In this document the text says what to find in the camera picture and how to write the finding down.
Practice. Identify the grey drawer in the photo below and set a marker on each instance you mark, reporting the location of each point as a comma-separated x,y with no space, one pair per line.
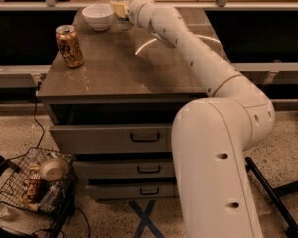
124,169
132,191
112,139

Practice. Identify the grey drawer cabinet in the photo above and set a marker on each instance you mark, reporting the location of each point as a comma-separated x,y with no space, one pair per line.
128,77

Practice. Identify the gold brown soda can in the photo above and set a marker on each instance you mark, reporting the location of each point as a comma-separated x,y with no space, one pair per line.
68,45

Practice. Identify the top grey drawer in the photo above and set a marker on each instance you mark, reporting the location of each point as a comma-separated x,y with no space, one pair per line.
112,139

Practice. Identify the white ceramic bowl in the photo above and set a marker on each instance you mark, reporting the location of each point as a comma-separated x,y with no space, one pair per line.
98,16

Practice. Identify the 7up soda can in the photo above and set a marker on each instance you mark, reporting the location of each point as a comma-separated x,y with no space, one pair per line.
124,23

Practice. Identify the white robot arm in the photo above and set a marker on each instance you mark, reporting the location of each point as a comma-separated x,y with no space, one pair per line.
209,135

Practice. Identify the black chair base leg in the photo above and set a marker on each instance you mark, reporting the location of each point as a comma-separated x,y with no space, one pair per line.
275,194

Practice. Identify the middle grey drawer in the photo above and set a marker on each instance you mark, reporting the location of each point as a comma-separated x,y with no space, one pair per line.
124,169

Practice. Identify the snack bag in basket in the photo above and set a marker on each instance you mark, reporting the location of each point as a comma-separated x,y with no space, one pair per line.
32,194

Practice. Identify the black wire basket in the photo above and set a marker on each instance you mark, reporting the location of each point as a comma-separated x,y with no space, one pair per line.
54,193

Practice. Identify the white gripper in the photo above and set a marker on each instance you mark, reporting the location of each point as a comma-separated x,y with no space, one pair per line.
133,10

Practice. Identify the bottom grey drawer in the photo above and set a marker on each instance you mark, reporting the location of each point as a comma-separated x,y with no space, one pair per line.
132,191

